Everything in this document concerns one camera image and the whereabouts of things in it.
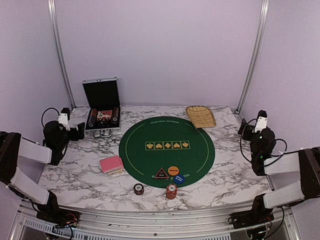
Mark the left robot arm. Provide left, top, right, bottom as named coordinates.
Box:
left=0, top=121, right=85, bottom=223

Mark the dark poker chip stack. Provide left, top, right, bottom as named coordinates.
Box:
left=133, top=183, right=144, bottom=196

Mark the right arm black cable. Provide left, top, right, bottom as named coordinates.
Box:
left=239, top=134, right=288, bottom=163

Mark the left aluminium frame post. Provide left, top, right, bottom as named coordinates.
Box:
left=47, top=0, right=76, bottom=109

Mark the red poker chip stack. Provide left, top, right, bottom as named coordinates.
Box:
left=166, top=183, right=178, bottom=200

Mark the aluminium frame post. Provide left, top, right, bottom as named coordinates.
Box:
left=236, top=0, right=270, bottom=114
left=47, top=0, right=76, bottom=109

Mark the pink playing card deck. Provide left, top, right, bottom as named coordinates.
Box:
left=99, top=155, right=124, bottom=174

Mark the triangular dealer button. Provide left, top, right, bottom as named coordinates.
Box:
left=153, top=167, right=170, bottom=180

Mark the aluminium poker chip case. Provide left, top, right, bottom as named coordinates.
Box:
left=82, top=76, right=121, bottom=138

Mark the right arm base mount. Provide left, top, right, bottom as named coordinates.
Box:
left=227, top=210, right=275, bottom=229

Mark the right chip row in case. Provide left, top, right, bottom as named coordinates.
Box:
left=111, top=107, right=119, bottom=124

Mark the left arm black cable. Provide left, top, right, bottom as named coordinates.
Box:
left=41, top=107, right=63, bottom=126

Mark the right aluminium frame post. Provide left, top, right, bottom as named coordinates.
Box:
left=236, top=0, right=270, bottom=114

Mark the blue small blind button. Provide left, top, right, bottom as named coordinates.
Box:
left=173, top=174, right=185, bottom=184

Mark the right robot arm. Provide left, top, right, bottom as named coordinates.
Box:
left=238, top=116, right=320, bottom=224

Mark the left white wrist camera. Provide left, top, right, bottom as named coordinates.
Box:
left=58, top=107, right=71, bottom=131

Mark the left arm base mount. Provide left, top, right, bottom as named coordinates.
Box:
left=36, top=209, right=80, bottom=228

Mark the green round poker mat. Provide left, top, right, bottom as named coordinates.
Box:
left=119, top=116, right=216, bottom=189

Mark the front aluminium rail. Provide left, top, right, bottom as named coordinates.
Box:
left=9, top=199, right=301, bottom=240

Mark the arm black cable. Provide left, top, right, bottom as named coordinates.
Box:
left=41, top=107, right=63, bottom=126
left=239, top=134, right=288, bottom=163

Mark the woven bamboo tray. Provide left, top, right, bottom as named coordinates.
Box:
left=185, top=105, right=217, bottom=129

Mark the orange big blind button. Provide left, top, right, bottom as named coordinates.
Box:
left=167, top=166, right=180, bottom=176

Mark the chip row in case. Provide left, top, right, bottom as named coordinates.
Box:
left=87, top=109, right=98, bottom=128
left=111, top=107, right=119, bottom=124

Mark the left chip row in case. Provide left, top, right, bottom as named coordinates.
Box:
left=87, top=109, right=98, bottom=128

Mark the red card deck in case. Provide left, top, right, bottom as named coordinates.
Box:
left=97, top=110, right=113, bottom=120

